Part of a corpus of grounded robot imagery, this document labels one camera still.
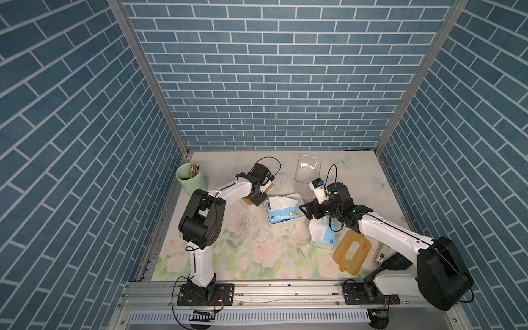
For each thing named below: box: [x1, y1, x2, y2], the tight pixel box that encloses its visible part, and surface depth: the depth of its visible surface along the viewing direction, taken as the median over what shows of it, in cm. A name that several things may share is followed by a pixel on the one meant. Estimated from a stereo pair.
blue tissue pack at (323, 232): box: [308, 214, 337, 251], surface depth 84 cm
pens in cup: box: [189, 162, 201, 179], surface depth 91 cm
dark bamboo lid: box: [332, 230, 372, 276], surface depth 84 cm
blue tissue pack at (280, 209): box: [266, 196, 301, 225], surface depth 91 cm
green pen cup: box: [176, 162, 209, 198], surface depth 93 cm
